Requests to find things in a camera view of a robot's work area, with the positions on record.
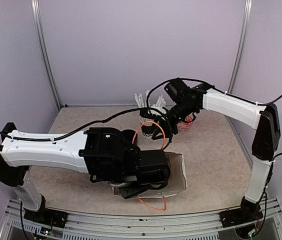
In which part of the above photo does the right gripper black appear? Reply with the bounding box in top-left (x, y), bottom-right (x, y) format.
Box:
top-left (152, 99), bottom-right (197, 139)

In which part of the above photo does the white paper takeout bag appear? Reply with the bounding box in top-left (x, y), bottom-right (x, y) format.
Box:
top-left (112, 121), bottom-right (189, 211)

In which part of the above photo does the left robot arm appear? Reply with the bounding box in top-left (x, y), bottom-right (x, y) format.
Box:
top-left (0, 122), bottom-right (171, 223)

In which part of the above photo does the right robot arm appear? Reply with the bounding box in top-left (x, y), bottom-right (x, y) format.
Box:
top-left (140, 77), bottom-right (281, 222)

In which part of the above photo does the black cup with straws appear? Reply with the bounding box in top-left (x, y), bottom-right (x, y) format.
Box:
top-left (139, 116), bottom-right (157, 138)

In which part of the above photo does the red patterned white bowl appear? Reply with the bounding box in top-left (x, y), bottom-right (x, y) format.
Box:
top-left (177, 116), bottom-right (194, 131)

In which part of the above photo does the white wrapped straws bundle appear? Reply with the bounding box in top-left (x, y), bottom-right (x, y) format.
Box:
top-left (134, 89), bottom-right (167, 114)

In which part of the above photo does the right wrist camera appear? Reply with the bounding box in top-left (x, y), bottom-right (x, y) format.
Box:
top-left (139, 106), bottom-right (167, 123)

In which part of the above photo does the right aluminium frame post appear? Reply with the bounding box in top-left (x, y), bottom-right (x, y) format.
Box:
top-left (227, 0), bottom-right (253, 93)

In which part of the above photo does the aluminium frame post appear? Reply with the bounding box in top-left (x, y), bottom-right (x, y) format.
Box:
top-left (227, 0), bottom-right (253, 93)
top-left (31, 0), bottom-right (63, 111)

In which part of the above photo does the left aluminium frame post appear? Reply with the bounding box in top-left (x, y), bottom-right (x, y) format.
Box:
top-left (31, 0), bottom-right (63, 111)

